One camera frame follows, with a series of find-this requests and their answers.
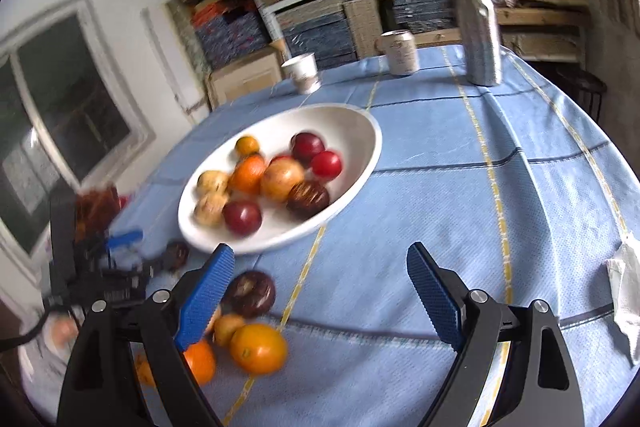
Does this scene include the yellow potato-like fruit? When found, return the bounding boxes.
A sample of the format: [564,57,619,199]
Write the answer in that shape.
[193,192,229,228]

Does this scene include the pale yellow fruit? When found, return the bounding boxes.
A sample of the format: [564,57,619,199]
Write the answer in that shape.
[196,170,230,196]

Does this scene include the dark purple plum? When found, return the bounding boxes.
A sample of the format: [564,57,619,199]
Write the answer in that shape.
[222,199,262,236]

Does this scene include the large yellow pomegranate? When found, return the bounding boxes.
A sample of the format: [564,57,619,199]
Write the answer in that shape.
[260,157,305,202]

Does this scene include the red cherry tomato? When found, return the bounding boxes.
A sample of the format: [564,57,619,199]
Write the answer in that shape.
[310,150,343,180]

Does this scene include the person's left hand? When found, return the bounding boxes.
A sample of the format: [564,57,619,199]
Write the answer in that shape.
[42,313,79,355]

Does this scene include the dark passion fruit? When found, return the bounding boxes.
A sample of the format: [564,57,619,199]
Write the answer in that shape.
[224,270,277,319]
[162,241,190,273]

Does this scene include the brown cloth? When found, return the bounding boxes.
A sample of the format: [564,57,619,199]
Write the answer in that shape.
[75,185,122,241]

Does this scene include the rough orange fruit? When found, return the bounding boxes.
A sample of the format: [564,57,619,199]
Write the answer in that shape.
[134,353,155,388]

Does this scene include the small yellow fruit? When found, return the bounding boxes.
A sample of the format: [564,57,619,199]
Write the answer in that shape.
[213,313,246,348]

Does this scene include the orange tangerine on table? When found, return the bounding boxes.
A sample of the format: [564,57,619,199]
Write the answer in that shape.
[183,339,217,386]

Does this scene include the orange tangerine in bowl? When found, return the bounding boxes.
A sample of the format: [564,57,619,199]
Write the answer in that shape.
[228,154,267,196]

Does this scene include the large yellow orange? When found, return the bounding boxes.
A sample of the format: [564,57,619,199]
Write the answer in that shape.
[229,323,288,375]

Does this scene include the white oval serving bowl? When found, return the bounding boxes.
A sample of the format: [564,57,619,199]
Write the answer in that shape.
[178,104,383,255]

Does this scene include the white crumpled tissue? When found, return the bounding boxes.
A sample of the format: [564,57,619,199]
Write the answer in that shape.
[605,234,640,365]

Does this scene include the small yellow-orange citrus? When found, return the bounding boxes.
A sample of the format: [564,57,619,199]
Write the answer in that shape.
[234,134,260,158]

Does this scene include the dark brown mangosteen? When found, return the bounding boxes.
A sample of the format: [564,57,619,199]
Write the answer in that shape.
[286,180,331,219]

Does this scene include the dark red plum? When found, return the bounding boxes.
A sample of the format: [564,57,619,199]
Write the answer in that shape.
[290,131,326,166]

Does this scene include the cardboard box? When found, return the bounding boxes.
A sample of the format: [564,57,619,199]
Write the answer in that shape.
[206,46,282,109]

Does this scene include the white paper cup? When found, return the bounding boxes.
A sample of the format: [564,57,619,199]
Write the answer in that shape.
[281,53,321,94]

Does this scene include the silver metal bottle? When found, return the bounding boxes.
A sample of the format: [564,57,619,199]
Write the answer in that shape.
[456,0,502,88]

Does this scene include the window with white frame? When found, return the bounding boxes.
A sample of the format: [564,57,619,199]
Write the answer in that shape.
[1,0,154,259]

